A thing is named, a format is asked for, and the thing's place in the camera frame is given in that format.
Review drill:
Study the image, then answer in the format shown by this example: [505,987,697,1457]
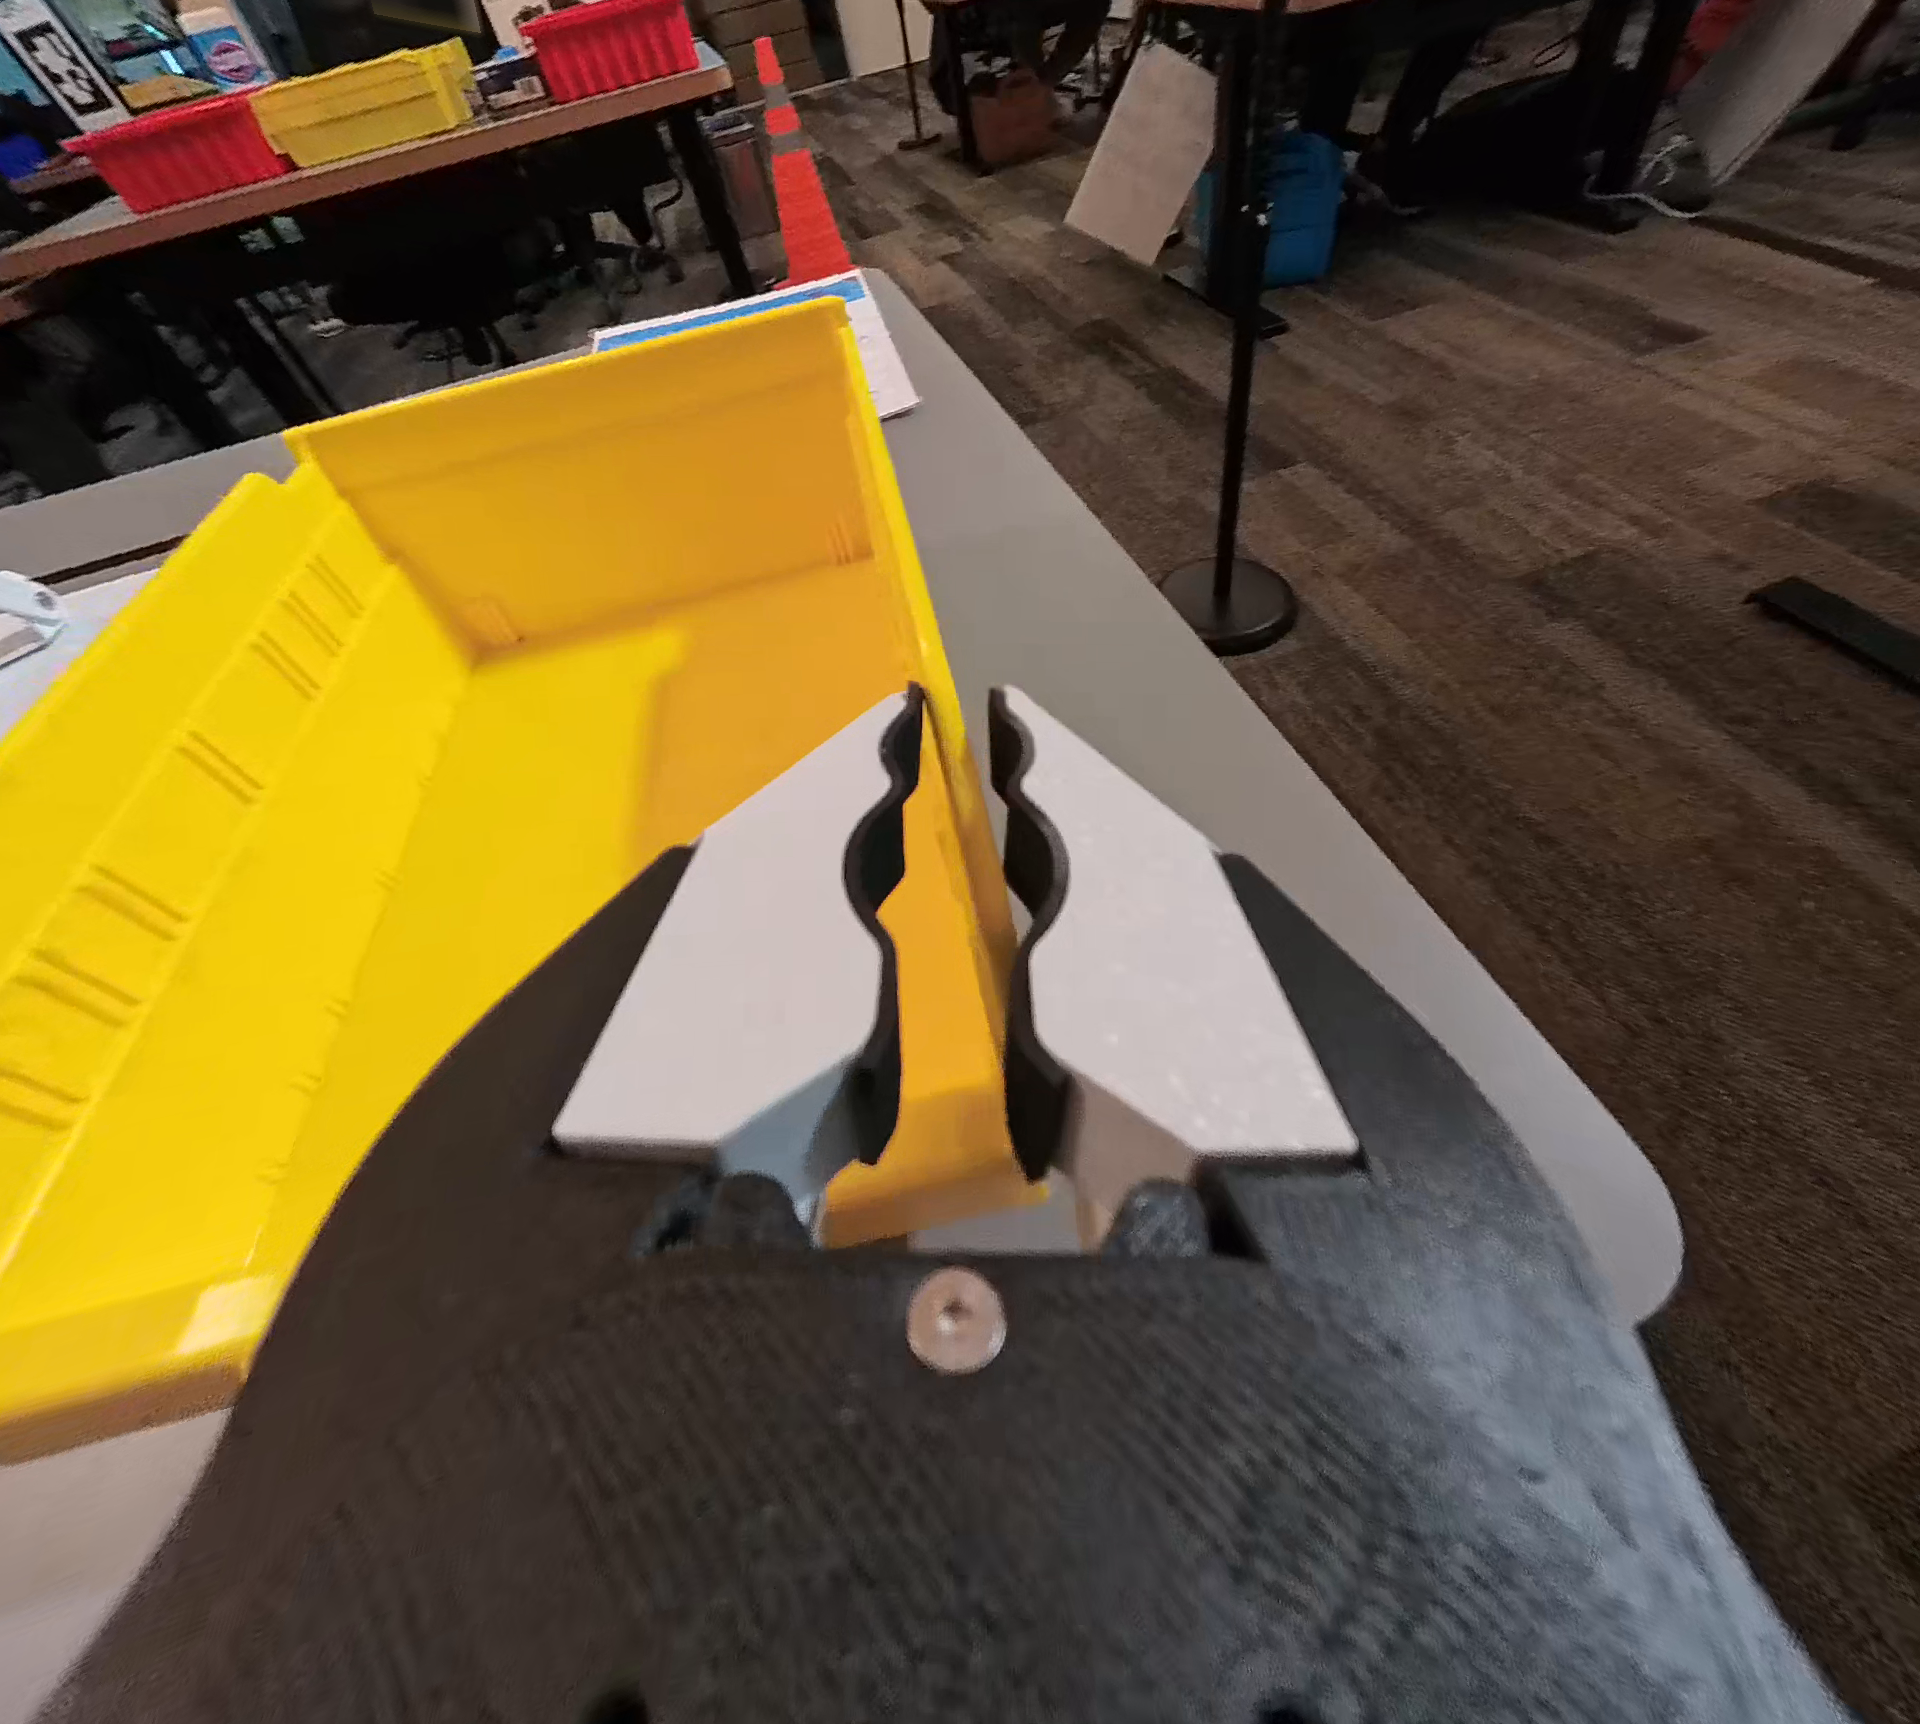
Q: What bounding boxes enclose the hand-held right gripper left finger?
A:
[552,686,931,1232]

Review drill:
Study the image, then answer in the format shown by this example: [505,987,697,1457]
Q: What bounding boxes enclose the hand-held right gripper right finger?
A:
[985,686,1364,1254]

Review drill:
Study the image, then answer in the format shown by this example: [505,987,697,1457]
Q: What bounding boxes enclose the yellow plastic bin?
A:
[0,296,1051,1471]
[245,35,480,172]

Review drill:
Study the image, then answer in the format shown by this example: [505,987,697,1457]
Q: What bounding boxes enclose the grey desk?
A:
[0,268,1687,1724]

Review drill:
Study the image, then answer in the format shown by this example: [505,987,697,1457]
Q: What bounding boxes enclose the black stand pole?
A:
[1158,0,1302,662]

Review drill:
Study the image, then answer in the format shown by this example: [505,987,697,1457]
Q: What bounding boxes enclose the blue white paper leaflet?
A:
[592,271,924,424]

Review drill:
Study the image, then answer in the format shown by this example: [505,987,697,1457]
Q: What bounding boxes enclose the black floor strip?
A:
[1746,572,1920,693]

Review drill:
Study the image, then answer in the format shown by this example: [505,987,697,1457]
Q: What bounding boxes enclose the black office chair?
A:
[322,193,650,372]

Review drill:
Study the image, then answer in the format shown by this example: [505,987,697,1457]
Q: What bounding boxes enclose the white document stand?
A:
[0,567,71,672]

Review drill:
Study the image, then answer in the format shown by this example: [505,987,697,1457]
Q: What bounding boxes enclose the orange traffic cone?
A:
[749,35,857,289]

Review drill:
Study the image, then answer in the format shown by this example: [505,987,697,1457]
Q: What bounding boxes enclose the white sign board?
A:
[1676,0,1887,191]
[1062,40,1224,270]

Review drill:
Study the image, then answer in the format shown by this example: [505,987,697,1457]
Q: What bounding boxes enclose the red plastic bin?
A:
[516,0,705,105]
[62,87,294,218]

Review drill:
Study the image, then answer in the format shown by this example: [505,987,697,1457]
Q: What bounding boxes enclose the brown cardboard boxes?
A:
[693,0,829,93]

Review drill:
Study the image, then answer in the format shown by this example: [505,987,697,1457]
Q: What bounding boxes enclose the blue white wipes canister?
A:
[179,5,281,93]

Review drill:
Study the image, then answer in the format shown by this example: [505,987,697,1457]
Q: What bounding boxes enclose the black white marker tag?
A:
[0,0,132,136]

